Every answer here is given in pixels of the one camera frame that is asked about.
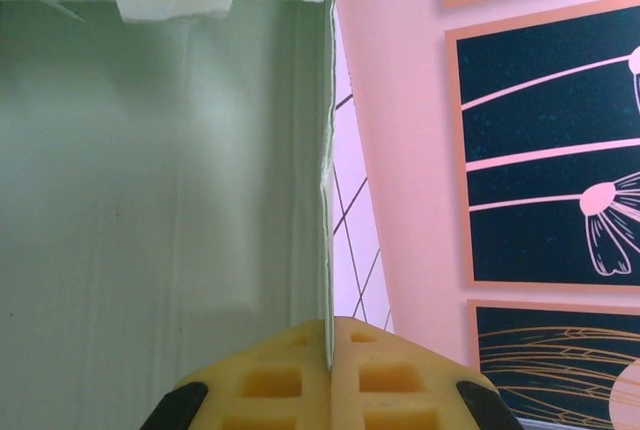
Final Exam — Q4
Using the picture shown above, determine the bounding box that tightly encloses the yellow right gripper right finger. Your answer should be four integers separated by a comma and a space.
329, 317, 526, 430

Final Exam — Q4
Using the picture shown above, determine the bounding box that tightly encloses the light green paper box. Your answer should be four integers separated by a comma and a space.
0, 0, 337, 430

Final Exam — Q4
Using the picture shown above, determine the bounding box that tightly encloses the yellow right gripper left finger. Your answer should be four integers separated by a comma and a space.
142, 318, 334, 430

